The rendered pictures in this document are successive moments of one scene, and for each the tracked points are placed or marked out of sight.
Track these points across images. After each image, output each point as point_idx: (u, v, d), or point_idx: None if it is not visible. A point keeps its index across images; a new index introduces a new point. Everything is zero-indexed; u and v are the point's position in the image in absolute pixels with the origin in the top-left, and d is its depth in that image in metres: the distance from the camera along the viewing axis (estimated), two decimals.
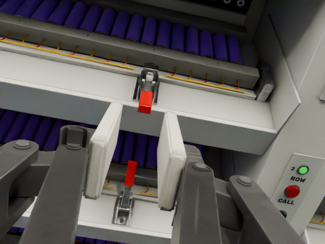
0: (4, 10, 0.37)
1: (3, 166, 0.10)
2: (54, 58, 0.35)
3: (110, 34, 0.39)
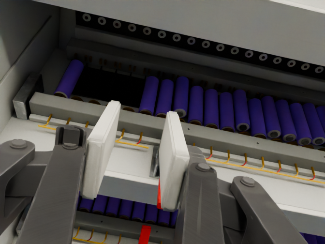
0: (231, 125, 0.36)
1: None
2: (292, 171, 0.35)
3: None
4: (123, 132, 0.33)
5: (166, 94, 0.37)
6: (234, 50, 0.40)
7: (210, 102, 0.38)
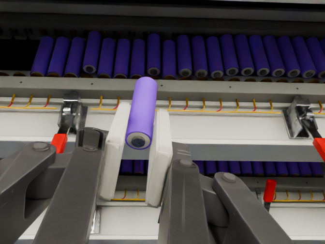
0: (139, 72, 0.36)
1: (21, 168, 0.10)
2: (201, 105, 0.36)
3: (237, 65, 0.39)
4: (31, 98, 0.34)
5: (74, 53, 0.38)
6: None
7: (119, 52, 0.38)
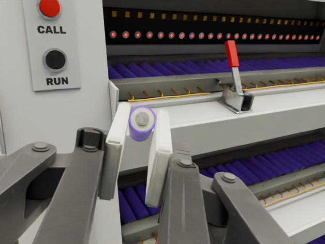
0: None
1: (21, 168, 0.10)
2: None
3: None
4: None
5: None
6: None
7: None
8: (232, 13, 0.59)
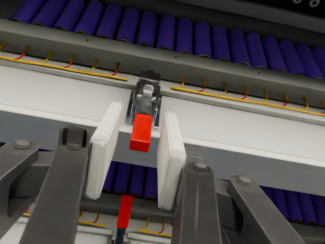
0: (227, 56, 0.30)
1: (3, 166, 0.10)
2: (304, 119, 0.28)
3: None
4: (96, 62, 0.27)
5: (148, 24, 0.31)
6: None
7: (201, 34, 0.32)
8: None
